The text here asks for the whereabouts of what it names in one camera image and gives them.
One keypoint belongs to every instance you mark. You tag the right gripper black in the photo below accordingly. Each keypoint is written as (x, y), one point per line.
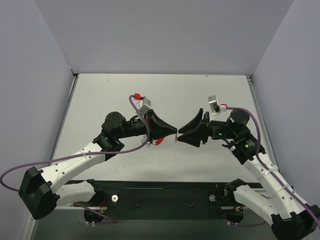
(205, 128)

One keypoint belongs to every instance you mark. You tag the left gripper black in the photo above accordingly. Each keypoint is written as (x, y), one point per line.
(150, 125)

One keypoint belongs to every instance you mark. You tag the metal key holder red handle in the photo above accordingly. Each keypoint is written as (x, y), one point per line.
(152, 141)

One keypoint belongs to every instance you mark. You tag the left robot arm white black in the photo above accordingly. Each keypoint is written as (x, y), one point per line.
(42, 190)

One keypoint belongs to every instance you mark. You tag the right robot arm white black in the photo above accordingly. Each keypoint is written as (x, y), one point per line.
(288, 214)

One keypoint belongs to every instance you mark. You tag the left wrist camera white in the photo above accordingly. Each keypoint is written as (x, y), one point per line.
(143, 105)

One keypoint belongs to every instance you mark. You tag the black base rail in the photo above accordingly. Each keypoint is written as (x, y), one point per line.
(156, 200)

